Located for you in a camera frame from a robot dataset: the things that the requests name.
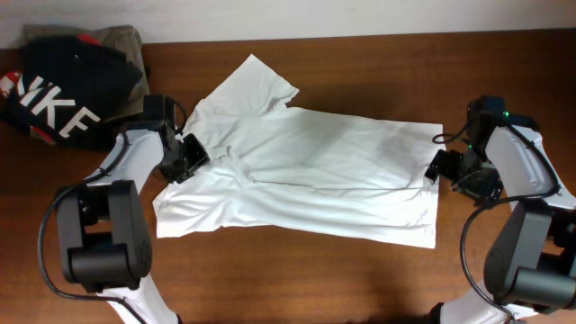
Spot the white t-shirt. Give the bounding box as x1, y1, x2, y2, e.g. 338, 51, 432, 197
153, 56, 442, 248

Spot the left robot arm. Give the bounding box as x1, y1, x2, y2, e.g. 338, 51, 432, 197
40, 94, 210, 323

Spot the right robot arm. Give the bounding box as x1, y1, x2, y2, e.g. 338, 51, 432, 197
425, 95, 575, 324

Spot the black garment under stack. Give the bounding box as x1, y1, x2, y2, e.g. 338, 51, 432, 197
0, 67, 152, 154

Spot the olive folded garment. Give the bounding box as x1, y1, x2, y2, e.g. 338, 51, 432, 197
22, 24, 150, 122

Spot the black Nike t-shirt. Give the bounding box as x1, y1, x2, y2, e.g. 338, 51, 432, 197
1, 34, 144, 151

